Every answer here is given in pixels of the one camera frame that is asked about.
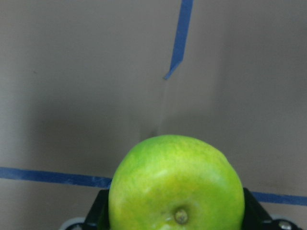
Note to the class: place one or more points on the green apple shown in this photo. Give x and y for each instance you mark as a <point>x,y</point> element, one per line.
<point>175,182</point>

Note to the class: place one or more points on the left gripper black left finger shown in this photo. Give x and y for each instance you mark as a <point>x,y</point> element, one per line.
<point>97,218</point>

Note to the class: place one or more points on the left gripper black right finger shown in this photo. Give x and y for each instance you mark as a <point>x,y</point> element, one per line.
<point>255,216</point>

